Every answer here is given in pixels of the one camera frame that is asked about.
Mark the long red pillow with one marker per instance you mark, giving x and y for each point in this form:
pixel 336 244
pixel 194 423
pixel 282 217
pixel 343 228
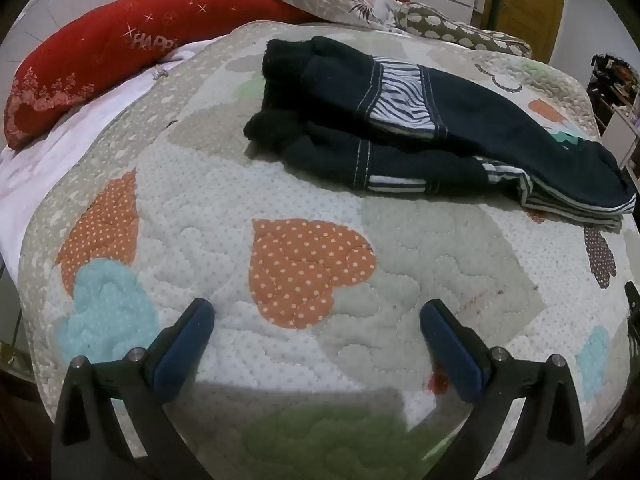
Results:
pixel 100 35

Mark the olive cloud patterned pillow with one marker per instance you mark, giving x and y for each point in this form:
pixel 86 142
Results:
pixel 440 25

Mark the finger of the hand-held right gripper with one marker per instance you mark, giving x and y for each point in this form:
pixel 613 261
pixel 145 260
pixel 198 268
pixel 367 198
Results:
pixel 633 296

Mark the wooden door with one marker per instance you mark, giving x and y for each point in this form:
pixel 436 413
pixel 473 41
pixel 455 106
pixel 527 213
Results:
pixel 530 5

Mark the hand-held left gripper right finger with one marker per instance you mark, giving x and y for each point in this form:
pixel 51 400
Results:
pixel 450 350

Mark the cluttered white shelf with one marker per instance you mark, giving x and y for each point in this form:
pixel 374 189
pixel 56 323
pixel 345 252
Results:
pixel 615 90

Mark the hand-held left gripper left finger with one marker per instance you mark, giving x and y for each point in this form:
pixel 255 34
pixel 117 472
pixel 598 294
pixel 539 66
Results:
pixel 186 345

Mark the pink bed sheet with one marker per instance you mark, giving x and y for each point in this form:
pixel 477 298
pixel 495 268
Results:
pixel 40 160

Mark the heart patterned quilt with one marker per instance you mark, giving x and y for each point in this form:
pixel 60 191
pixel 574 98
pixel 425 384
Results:
pixel 200 185

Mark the dark pants with striped trim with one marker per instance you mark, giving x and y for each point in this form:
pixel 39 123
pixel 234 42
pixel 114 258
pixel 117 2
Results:
pixel 480 110

